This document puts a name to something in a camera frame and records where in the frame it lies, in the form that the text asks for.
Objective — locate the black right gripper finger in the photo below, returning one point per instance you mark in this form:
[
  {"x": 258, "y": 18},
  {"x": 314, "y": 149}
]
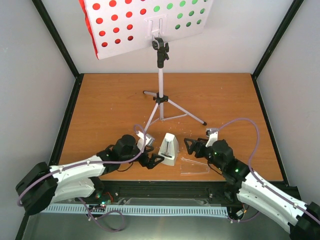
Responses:
[
  {"x": 202, "y": 140},
  {"x": 191, "y": 146}
]

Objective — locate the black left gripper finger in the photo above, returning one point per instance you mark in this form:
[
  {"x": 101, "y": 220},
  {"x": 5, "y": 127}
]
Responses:
[
  {"x": 154, "y": 160},
  {"x": 148, "y": 149}
]

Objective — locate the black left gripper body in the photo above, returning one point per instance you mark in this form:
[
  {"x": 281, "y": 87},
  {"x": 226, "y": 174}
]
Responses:
[{"x": 144, "y": 162}]

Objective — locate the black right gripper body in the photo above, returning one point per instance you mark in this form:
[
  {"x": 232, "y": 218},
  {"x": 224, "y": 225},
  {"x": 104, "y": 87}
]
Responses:
[{"x": 200, "y": 153}]

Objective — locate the white metronome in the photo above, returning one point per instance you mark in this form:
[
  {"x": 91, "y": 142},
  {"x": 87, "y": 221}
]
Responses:
[{"x": 169, "y": 149}]

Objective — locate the clear plastic metronome cover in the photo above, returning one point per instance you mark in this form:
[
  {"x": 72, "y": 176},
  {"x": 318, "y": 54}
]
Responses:
[{"x": 192, "y": 167}]

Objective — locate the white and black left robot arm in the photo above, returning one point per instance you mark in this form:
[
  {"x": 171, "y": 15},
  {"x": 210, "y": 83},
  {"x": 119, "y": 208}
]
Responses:
[{"x": 125, "y": 150}]

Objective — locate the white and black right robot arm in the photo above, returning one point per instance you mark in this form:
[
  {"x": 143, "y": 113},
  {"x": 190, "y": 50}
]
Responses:
[{"x": 299, "y": 219}]

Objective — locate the white tripod music stand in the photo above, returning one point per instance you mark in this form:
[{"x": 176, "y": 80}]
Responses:
[{"x": 162, "y": 50}]

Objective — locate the white perforated stand desk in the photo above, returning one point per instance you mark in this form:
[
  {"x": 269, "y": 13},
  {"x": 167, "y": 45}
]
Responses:
[{"x": 122, "y": 26}]

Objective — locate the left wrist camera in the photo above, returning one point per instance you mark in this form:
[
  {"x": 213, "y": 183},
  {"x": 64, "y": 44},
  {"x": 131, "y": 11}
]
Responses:
[{"x": 144, "y": 140}]

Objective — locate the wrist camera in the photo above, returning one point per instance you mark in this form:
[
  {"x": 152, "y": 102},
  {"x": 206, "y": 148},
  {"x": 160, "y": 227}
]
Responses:
[
  {"x": 212, "y": 135},
  {"x": 144, "y": 140}
]

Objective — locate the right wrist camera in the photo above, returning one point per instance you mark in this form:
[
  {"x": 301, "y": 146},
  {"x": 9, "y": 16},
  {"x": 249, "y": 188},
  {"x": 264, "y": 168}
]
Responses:
[{"x": 212, "y": 135}]

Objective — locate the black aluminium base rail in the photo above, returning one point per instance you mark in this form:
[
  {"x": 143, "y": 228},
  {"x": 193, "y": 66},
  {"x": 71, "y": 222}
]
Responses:
[{"x": 160, "y": 190}]

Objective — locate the light blue slotted cable duct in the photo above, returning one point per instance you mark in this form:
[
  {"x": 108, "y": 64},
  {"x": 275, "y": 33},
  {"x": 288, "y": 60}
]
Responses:
[{"x": 139, "y": 210}]

